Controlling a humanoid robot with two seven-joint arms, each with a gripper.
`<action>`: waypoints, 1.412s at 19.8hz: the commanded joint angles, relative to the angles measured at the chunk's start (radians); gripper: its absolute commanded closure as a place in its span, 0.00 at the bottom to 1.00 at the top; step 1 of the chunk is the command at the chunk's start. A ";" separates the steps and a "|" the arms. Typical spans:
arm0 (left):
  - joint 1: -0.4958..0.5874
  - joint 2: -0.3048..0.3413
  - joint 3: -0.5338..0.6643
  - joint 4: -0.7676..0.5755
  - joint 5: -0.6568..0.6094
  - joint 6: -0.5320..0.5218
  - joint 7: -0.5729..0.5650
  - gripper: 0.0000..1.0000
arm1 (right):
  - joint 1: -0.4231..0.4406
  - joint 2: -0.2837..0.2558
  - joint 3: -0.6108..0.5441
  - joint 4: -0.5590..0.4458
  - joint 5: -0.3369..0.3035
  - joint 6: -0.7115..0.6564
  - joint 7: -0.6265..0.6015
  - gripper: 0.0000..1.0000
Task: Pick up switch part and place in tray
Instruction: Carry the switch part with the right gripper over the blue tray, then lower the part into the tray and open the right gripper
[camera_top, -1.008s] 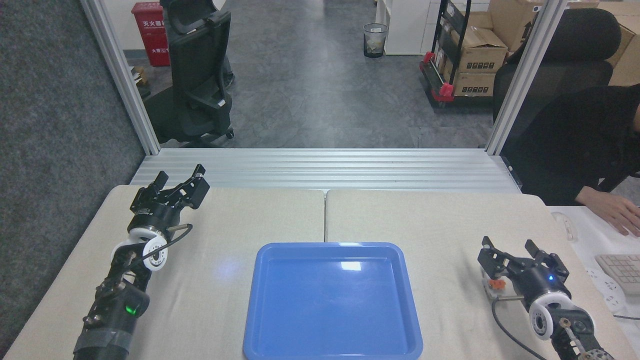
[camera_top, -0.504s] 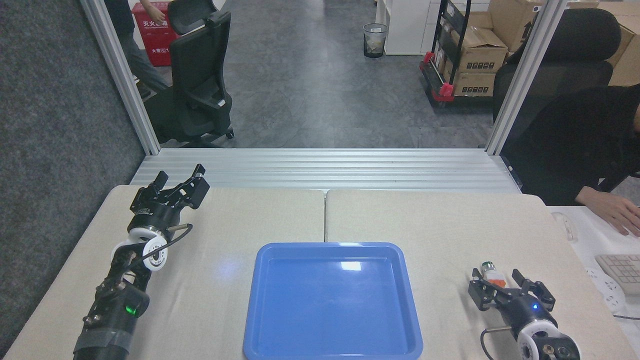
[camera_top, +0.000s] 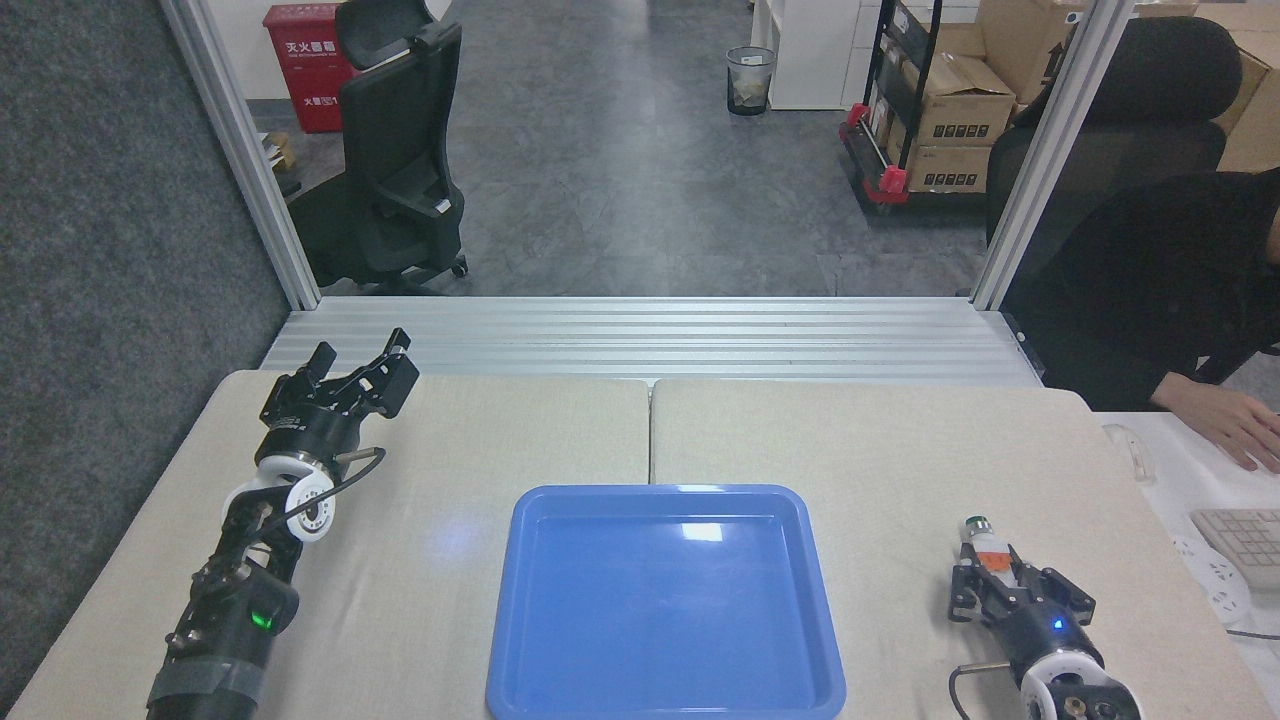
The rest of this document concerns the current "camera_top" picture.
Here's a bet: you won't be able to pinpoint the flat cardboard box black print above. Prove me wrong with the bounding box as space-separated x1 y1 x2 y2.
903 143 993 194

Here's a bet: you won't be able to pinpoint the silver aluminium rail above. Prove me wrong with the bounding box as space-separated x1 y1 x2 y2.
260 295 1043 388

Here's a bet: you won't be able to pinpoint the stacked cardboard boxes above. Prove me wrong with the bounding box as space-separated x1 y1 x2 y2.
1195 0 1280 174

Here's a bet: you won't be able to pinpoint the person's hand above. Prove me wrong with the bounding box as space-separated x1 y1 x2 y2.
1150 376 1280 473

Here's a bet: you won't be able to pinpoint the black office chair with armrests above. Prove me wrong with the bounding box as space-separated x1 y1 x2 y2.
288 0 470 297

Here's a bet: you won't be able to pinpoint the blue plastic tray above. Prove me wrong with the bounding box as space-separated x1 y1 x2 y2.
486 484 847 720

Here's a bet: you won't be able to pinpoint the red fire extinguisher box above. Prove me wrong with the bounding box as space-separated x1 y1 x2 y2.
262 2 359 135

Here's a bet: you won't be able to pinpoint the black cart with red corners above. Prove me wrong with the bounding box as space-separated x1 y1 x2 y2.
837 0 1001 217

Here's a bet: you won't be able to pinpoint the white switch part orange tabs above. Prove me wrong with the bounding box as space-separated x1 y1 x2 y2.
961 516 1013 577

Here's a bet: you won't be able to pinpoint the white keyboard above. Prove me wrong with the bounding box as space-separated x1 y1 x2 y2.
1189 507 1280 593

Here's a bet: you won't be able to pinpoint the white cabinet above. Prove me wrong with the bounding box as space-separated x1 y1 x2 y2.
749 0 873 112

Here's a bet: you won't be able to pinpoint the cardboard box with black print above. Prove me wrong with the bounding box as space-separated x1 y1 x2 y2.
900 52 1018 149

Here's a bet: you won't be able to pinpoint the mesh waste bin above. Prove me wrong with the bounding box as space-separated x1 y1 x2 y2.
725 45 778 118

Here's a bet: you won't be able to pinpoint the black high-back office chair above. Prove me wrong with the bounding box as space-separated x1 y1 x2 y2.
985 15 1245 247

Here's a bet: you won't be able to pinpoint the white power strip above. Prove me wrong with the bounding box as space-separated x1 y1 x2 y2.
1171 534 1255 627

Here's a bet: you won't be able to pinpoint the person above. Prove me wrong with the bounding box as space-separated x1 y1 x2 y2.
1003 168 1280 411

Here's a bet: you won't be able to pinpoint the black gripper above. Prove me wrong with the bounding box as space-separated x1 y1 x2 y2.
260 327 422 471
947 544 1105 673

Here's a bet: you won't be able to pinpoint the large plain cardboard box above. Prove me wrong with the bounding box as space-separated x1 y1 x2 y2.
975 0 1093 107

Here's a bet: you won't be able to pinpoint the silver aluminium post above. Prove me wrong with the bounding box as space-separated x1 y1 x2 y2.
969 0 1138 312
159 0 323 312

